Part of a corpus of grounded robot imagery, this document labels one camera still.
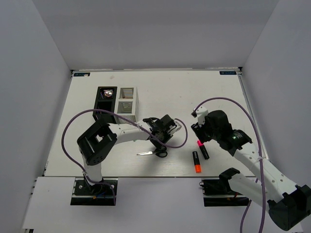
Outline pink capped black highlighter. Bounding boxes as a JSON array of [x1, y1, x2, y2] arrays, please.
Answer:
[[197, 140, 209, 160]]

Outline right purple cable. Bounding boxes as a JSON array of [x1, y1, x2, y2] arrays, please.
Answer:
[[193, 97, 267, 233]]

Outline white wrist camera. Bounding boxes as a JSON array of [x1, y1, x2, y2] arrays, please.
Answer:
[[191, 106, 208, 127], [172, 120, 182, 134]]

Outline orange capped black highlighter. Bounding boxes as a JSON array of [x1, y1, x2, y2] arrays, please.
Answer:
[[192, 151, 202, 173]]

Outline black pen holder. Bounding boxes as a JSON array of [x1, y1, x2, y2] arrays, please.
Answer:
[[92, 86, 118, 124]]

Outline right blue table label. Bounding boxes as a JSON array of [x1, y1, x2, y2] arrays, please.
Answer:
[[219, 71, 237, 75]]

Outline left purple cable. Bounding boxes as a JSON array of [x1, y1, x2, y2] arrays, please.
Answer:
[[62, 109, 189, 192]]

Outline purple cable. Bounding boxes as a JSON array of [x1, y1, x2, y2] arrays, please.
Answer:
[[193, 97, 267, 233], [62, 109, 189, 192]]

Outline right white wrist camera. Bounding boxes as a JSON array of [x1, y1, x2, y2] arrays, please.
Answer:
[[191, 106, 208, 127]]

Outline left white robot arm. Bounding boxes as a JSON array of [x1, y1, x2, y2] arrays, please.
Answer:
[[77, 115, 181, 194]]

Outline blue table label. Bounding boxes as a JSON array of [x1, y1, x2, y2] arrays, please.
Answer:
[[73, 72, 90, 77], [219, 71, 237, 75]]

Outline black handled scissors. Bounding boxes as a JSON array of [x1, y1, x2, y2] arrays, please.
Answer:
[[137, 149, 168, 158]]

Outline white pen holder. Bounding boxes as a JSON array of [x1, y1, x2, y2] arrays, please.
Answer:
[[114, 86, 139, 122]]

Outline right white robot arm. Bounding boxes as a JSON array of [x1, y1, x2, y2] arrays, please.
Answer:
[[191, 108, 311, 231]]

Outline left blue table label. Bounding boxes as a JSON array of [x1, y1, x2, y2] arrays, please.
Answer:
[[73, 72, 90, 77]]

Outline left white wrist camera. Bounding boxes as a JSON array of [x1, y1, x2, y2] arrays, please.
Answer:
[[172, 120, 182, 134]]

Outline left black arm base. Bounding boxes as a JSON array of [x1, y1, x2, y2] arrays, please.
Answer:
[[70, 178, 118, 206]]

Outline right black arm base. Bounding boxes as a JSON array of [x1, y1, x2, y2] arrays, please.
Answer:
[[199, 179, 249, 207]]

